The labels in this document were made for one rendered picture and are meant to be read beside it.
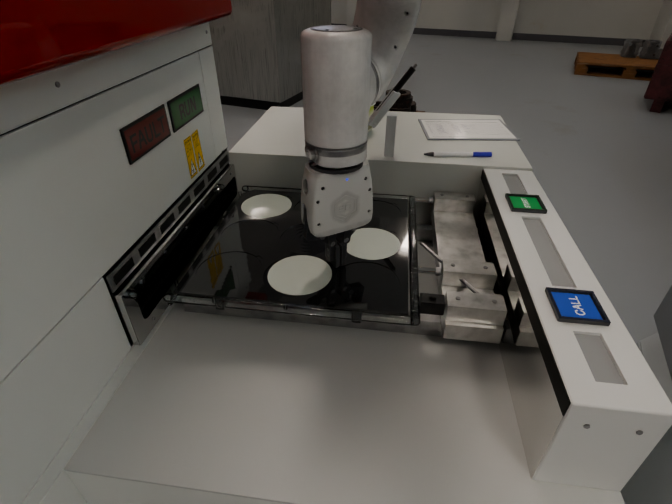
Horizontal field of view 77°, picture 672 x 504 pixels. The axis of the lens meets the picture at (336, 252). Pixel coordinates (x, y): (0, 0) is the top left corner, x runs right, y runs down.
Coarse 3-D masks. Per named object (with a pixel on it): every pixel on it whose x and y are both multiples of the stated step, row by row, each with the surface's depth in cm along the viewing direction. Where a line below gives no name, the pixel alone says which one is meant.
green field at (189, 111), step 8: (184, 96) 69; (192, 96) 72; (200, 96) 74; (176, 104) 66; (184, 104) 69; (192, 104) 72; (200, 104) 75; (176, 112) 67; (184, 112) 69; (192, 112) 72; (176, 120) 67; (184, 120) 69; (176, 128) 67
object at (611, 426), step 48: (528, 192) 75; (528, 240) 62; (528, 288) 53; (576, 288) 53; (576, 336) 47; (624, 336) 46; (576, 384) 41; (624, 384) 42; (576, 432) 41; (624, 432) 40; (576, 480) 46; (624, 480) 45
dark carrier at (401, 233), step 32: (256, 192) 88; (288, 192) 88; (224, 224) 78; (256, 224) 78; (288, 224) 78; (384, 224) 78; (224, 256) 69; (256, 256) 69; (288, 256) 69; (320, 256) 69; (352, 256) 69; (192, 288) 62; (224, 288) 63; (256, 288) 62; (352, 288) 63; (384, 288) 63
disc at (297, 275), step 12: (276, 264) 67; (288, 264) 67; (300, 264) 67; (312, 264) 67; (324, 264) 67; (276, 276) 65; (288, 276) 65; (300, 276) 65; (312, 276) 65; (324, 276) 65; (276, 288) 62; (288, 288) 62; (300, 288) 62; (312, 288) 62
